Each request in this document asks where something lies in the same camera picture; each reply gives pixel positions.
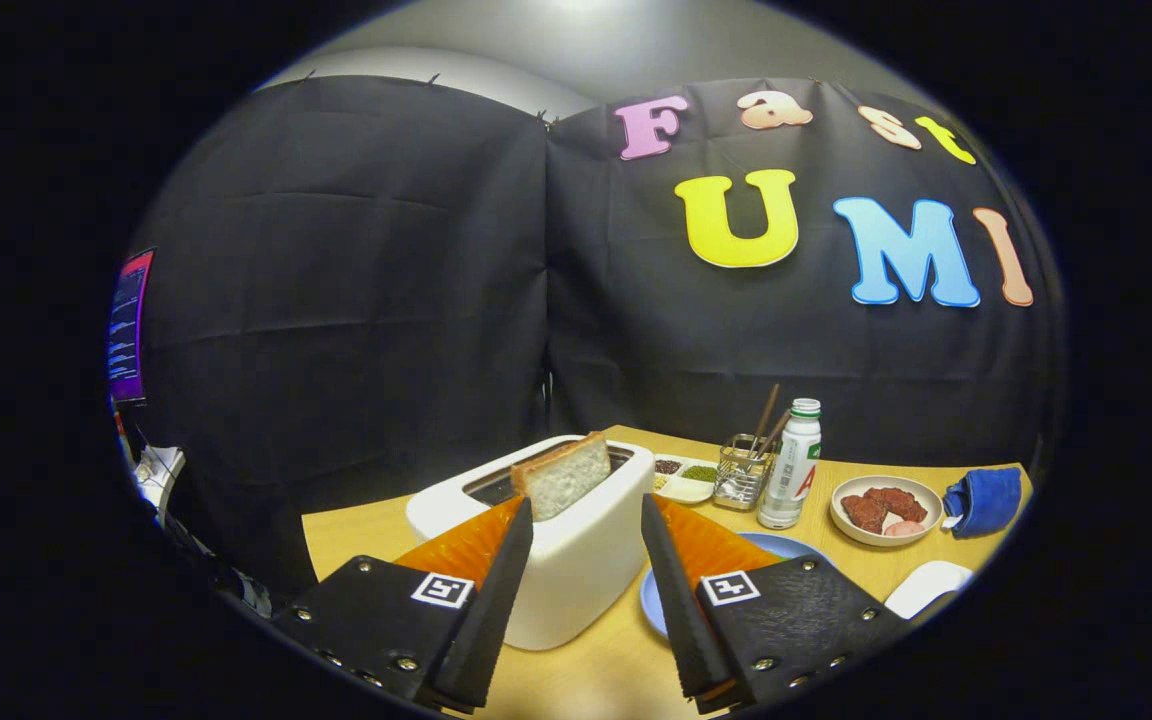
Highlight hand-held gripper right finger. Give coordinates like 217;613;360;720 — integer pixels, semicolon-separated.
640;492;912;716

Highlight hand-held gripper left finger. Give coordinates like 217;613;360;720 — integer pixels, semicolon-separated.
271;495;535;716

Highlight toasted bread slice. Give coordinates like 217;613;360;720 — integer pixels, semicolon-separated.
510;431;613;522

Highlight white toaster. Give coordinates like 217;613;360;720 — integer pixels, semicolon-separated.
405;434;656;652

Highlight white divided seasoning dish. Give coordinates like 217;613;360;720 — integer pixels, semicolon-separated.
651;455;719;505

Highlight blue round plate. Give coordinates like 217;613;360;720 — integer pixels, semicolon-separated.
639;532;837;638

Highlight white plastic drink bottle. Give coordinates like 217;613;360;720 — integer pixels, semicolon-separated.
757;398;823;530

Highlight brown meat piece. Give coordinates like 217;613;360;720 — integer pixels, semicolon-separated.
841;494;889;534
864;486;929;524

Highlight white square plate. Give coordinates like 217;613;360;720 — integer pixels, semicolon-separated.
883;560;974;621

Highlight beige round plate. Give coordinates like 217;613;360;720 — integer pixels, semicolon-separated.
830;474;944;548

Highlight blue folded towel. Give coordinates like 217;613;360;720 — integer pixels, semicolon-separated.
942;466;1024;540

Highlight black backdrop cloth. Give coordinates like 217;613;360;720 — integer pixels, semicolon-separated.
121;75;1065;601

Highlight white object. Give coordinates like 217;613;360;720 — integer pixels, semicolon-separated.
131;445;187;511

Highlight computer monitor screen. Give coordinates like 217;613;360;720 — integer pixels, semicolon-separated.
106;248;157;404

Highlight wire mesh utensil holder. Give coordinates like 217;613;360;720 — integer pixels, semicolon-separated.
713;433;775;512

